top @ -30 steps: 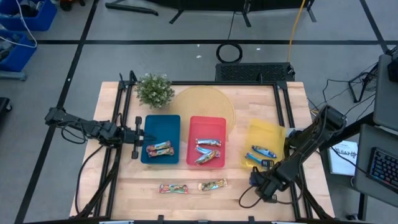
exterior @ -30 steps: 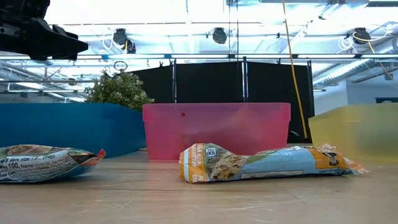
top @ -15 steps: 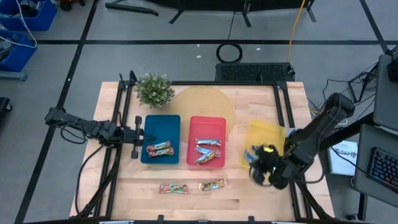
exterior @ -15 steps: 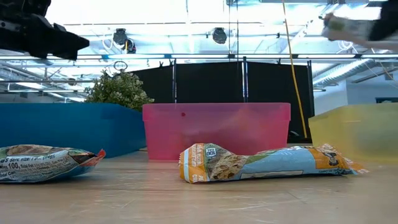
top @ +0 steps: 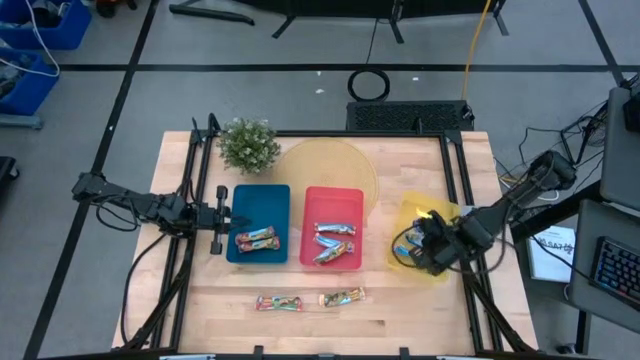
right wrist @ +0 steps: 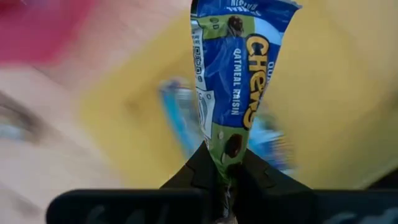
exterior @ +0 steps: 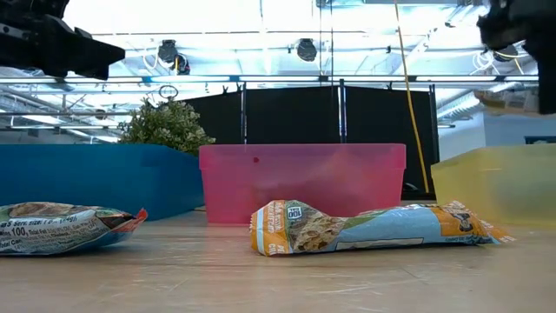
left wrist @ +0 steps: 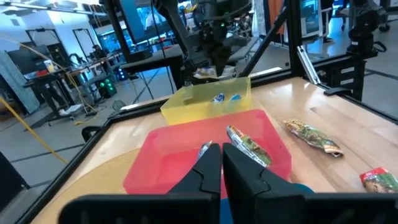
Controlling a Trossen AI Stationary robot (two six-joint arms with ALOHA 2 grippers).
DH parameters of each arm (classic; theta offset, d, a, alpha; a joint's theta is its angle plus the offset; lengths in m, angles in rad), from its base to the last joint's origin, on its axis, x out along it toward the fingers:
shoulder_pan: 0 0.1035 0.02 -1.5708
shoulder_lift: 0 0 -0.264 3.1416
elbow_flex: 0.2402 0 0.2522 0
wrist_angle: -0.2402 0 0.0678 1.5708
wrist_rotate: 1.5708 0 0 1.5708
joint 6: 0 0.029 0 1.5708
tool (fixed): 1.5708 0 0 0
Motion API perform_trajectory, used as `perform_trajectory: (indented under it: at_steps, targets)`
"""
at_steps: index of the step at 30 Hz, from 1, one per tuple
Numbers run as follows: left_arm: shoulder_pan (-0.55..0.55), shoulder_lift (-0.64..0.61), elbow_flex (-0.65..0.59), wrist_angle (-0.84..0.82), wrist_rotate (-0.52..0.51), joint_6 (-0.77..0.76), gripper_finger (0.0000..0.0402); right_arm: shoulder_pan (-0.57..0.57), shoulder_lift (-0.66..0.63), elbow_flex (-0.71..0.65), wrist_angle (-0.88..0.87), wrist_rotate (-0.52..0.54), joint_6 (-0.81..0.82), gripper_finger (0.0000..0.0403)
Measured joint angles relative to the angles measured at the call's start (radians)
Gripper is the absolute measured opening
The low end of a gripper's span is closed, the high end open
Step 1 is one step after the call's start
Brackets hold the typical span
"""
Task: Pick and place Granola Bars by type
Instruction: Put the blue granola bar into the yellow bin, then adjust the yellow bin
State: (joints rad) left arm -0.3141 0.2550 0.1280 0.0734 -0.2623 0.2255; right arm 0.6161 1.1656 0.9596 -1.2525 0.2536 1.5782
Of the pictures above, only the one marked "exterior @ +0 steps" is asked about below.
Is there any red chocolate chip granola bar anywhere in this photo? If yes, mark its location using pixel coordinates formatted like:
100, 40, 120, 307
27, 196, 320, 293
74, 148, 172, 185
0, 201, 149, 256

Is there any small black ceiling device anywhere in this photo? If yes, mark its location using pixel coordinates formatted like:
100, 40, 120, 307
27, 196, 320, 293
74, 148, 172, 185
173, 52, 191, 76

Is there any black partition panel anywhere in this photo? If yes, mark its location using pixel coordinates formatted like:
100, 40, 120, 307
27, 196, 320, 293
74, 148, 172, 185
245, 85, 341, 145
182, 89, 245, 145
345, 84, 439, 201

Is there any yellow translucent plastic bin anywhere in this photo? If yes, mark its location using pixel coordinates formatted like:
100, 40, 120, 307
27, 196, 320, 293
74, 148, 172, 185
431, 144, 556, 228

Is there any thin wire ring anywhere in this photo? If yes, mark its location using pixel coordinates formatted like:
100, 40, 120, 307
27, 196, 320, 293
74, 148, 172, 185
157, 83, 180, 99

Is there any horizontal metal rail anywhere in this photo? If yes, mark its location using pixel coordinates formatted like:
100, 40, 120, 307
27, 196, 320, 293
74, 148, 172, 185
0, 74, 539, 84

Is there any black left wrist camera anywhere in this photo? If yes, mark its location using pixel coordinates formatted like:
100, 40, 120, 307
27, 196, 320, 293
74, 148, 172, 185
25, 0, 70, 18

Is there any black ceiling fixture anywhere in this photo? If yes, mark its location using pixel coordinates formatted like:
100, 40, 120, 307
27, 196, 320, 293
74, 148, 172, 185
156, 38, 180, 64
493, 43, 520, 63
296, 37, 319, 63

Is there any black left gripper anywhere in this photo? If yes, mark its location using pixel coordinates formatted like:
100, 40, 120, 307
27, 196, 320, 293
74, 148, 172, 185
0, 0, 126, 81

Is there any yellow hanging cable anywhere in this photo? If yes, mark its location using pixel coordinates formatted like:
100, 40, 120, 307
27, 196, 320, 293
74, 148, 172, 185
394, 0, 430, 195

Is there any green potted plant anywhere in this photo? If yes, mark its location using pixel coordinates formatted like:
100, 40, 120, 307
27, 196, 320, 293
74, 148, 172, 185
116, 96, 216, 157

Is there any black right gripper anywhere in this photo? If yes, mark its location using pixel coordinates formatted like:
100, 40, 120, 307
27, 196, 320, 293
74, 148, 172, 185
477, 0, 556, 117

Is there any pink translucent plastic bin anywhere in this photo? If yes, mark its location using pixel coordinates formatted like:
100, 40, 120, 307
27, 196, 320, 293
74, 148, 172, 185
198, 143, 407, 226

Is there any thin black hanging cable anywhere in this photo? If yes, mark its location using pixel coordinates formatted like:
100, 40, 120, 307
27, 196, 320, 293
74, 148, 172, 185
329, 0, 335, 82

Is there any blue plastic bin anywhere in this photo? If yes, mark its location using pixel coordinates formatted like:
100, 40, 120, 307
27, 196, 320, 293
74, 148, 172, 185
0, 143, 205, 222

